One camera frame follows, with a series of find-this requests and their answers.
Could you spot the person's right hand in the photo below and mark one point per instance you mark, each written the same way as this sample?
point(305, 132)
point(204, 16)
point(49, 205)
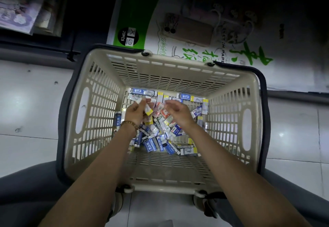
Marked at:
point(181, 113)

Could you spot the person's left hand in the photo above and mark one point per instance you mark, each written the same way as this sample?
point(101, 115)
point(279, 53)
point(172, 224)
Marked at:
point(135, 114)

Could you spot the single yellow eraser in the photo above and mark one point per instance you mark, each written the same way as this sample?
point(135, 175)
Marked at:
point(148, 111)

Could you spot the pile of mixed packaged erasers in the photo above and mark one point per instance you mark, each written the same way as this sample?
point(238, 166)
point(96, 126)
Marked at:
point(159, 142)

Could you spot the beige plastic shopping basket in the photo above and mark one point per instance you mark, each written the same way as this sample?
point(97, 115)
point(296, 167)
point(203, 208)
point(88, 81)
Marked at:
point(167, 72)

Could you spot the person's right forearm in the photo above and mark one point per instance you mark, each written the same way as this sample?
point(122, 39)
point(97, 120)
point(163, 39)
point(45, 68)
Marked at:
point(244, 183)

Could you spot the person's left forearm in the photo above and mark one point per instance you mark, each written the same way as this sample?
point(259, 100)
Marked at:
point(90, 183)

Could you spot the person's left shoe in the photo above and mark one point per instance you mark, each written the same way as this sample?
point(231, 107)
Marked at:
point(115, 206)

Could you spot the person's shoe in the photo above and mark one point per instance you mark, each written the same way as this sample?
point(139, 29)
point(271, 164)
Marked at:
point(205, 206)
point(115, 206)

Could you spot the person's right shoe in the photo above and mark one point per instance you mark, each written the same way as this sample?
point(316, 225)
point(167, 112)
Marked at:
point(205, 206)

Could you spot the green and white paper pack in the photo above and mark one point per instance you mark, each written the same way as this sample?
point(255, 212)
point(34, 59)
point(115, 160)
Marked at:
point(136, 10)

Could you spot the grey plastic stool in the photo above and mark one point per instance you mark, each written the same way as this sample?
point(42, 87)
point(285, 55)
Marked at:
point(162, 223)

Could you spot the dark metal shelf unit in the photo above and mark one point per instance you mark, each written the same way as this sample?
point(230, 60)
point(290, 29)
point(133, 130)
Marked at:
point(30, 57)

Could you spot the purple cartoon cover book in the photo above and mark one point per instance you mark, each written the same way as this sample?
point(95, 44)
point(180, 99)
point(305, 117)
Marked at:
point(18, 10)

